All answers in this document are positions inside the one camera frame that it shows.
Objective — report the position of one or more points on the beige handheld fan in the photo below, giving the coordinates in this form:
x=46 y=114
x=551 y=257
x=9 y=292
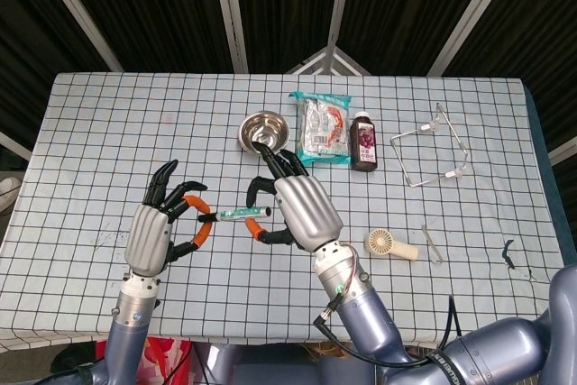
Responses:
x=381 y=241

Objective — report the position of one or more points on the dark blue undercloth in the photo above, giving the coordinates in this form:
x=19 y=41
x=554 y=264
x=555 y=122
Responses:
x=538 y=132

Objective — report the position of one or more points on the stainless steel bowl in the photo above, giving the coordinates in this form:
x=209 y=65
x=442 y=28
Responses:
x=263 y=128

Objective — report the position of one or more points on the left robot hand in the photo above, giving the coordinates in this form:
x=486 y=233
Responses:
x=149 y=236

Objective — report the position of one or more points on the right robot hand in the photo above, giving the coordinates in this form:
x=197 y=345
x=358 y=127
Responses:
x=308 y=213

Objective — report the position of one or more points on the red shopping bag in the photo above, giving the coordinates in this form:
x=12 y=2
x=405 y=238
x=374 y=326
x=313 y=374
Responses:
x=171 y=358

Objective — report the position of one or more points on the clear plastic strip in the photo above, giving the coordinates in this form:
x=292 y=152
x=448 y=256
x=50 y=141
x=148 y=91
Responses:
x=433 y=247

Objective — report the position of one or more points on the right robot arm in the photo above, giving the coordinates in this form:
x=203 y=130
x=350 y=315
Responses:
x=365 y=317

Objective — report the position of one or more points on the green white marker body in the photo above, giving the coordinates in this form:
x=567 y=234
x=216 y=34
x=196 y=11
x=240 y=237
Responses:
x=243 y=213

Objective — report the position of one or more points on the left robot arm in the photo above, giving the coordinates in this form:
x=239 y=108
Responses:
x=130 y=335

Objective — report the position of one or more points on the black marker cap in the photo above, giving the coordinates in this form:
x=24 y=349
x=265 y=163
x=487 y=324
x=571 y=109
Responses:
x=209 y=217

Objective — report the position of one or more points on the black bag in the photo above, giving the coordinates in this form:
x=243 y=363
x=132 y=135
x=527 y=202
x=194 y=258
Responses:
x=74 y=358

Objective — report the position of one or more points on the checkered tablecloth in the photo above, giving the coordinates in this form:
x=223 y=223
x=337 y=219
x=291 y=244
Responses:
x=225 y=290

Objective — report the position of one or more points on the white triangular frame foot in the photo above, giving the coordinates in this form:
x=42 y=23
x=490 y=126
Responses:
x=311 y=64

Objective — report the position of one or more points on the teal snack packet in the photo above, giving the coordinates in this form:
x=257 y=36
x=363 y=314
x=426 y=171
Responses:
x=322 y=132

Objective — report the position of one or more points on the white shoe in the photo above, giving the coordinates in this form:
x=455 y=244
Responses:
x=9 y=193

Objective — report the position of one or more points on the dark juice bottle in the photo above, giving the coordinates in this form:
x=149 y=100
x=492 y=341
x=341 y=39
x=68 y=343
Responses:
x=364 y=146

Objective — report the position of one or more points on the small dark blue scrap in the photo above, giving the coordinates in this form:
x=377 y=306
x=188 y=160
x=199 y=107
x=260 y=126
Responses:
x=506 y=252

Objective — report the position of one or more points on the blue grey robot torso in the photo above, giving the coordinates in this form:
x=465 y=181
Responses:
x=270 y=371

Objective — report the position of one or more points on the white floor frame bar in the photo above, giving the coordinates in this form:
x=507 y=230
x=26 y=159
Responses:
x=563 y=150
x=13 y=147

